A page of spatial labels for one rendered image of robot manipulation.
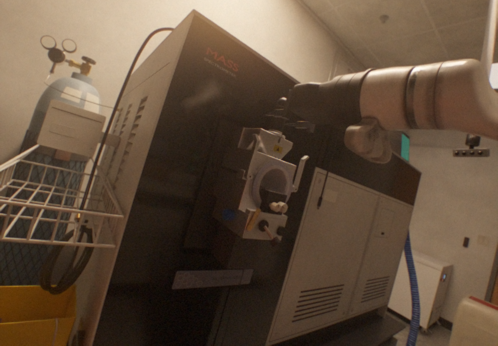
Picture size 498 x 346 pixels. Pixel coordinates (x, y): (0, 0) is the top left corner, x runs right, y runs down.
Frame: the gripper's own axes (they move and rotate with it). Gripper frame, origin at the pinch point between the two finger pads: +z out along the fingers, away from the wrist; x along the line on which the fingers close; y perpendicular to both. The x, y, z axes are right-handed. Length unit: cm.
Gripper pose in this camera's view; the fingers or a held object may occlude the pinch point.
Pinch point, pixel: (275, 119)
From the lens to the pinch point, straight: 44.2
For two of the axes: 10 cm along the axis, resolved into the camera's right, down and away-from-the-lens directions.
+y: 2.8, -9.6, 0.6
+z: -5.8, -1.2, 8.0
